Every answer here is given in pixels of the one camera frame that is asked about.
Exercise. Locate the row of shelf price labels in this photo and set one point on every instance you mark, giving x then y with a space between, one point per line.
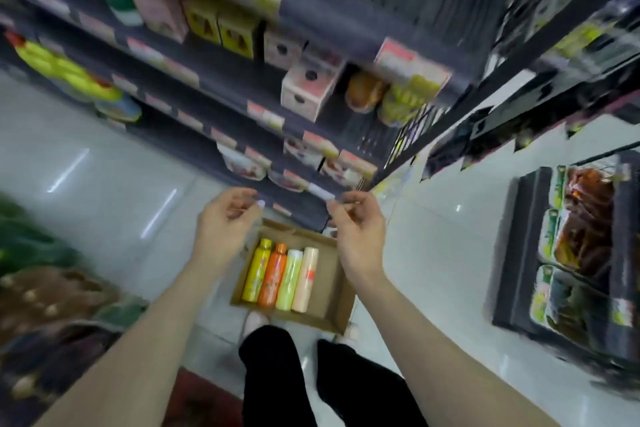
165 61

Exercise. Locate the black floor display rack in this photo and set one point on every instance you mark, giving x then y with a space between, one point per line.
520 251

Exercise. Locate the big pink box with holes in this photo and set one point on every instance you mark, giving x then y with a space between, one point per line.
310 86

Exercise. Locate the yellow product box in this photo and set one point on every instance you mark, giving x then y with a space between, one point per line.
202 21
237 36

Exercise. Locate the person's white shoe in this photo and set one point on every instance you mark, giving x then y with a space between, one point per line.
252 324
350 332

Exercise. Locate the person's right forearm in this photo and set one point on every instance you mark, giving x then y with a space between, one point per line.
430 351

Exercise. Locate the light green bottle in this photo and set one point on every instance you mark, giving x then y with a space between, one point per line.
289 284

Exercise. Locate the peach bottle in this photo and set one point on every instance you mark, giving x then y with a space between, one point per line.
306 281

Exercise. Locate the person's left forearm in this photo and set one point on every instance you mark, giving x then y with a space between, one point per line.
150 341

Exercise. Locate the person's right hand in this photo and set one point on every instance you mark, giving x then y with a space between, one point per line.
361 241

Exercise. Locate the person's black trousers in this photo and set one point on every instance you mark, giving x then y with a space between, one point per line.
280 381

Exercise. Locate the person's left thumb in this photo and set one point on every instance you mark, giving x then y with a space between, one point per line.
251 211

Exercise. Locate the brown cardboard box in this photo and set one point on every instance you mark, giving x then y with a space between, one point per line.
330 286

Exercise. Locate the red floor mat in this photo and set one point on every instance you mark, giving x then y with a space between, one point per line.
205 401

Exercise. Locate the person's right thumb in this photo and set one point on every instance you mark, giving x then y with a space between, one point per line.
336 215

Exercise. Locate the yellow bottle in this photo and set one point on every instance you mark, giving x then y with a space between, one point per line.
256 274

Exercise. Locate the green-edged brown snack packet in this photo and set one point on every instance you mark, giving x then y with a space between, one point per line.
575 306
587 191
580 246

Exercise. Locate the person's right white shoe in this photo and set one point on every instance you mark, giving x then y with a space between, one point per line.
350 332

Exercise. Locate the pile of green packets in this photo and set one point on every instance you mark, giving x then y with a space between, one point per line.
30 241

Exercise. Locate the orange bottle on shelf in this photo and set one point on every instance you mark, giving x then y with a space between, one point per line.
365 91

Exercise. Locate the small pink box with hole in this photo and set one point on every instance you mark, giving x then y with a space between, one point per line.
282 49

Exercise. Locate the person's left hand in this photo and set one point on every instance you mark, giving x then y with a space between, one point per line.
220 231

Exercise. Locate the row of yellow-green bottles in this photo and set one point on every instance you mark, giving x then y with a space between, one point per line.
75 76

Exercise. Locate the person's left white shoe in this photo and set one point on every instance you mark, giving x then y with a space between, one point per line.
252 324

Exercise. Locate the pile of brown packets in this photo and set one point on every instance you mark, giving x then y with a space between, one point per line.
50 331

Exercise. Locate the white and red food packet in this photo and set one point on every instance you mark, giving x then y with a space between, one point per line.
340 174
302 154
240 164
287 181

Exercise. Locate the yellow-green shelf bottle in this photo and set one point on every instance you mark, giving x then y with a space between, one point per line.
400 106

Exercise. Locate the dark store shelving unit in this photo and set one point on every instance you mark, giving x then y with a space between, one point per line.
350 11

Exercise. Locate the green and white bottle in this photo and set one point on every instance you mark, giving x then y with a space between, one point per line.
122 4

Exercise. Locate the dark side shelving unit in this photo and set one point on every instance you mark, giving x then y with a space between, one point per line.
575 91

